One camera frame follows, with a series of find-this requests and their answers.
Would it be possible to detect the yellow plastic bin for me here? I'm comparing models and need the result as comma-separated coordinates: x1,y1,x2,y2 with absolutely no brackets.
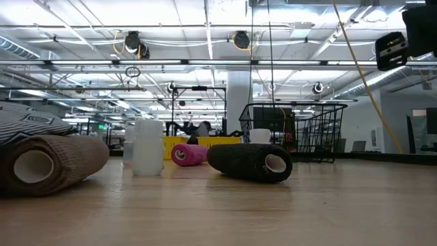
163,135,189,161
197,136,242,154

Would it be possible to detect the black background station frame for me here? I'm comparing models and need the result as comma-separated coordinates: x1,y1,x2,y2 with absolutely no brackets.
170,85,228,137

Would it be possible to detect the grey patterned cloth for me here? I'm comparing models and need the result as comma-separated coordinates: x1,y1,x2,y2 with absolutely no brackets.
0,101,76,145

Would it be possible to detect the yellow hanging cable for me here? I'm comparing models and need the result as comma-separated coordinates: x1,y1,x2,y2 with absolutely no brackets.
330,0,405,154

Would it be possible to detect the white building column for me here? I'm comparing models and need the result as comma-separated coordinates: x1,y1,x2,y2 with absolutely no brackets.
226,70,254,136

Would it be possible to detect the black wire basket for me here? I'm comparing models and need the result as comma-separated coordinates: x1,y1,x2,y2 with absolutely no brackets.
238,102,348,164

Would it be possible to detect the pink bandage roll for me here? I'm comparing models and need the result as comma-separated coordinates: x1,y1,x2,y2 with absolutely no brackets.
171,143,209,167

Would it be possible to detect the black hanging cable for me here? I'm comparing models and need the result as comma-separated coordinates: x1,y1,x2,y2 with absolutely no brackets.
266,0,275,103

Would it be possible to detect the long ceiling light bar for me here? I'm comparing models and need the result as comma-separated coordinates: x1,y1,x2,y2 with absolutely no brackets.
0,58,437,68

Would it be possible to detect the silver air duct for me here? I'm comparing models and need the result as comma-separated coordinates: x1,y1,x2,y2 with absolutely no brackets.
333,56,437,100

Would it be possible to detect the black rectangular block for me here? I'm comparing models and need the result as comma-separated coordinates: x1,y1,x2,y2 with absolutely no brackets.
206,143,294,183

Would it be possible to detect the white plastic bottle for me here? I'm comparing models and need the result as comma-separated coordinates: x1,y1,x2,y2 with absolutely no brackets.
132,119,165,177
249,128,272,145
122,126,136,163

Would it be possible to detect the dark monitor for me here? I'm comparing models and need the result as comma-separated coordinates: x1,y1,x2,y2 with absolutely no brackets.
425,107,437,135

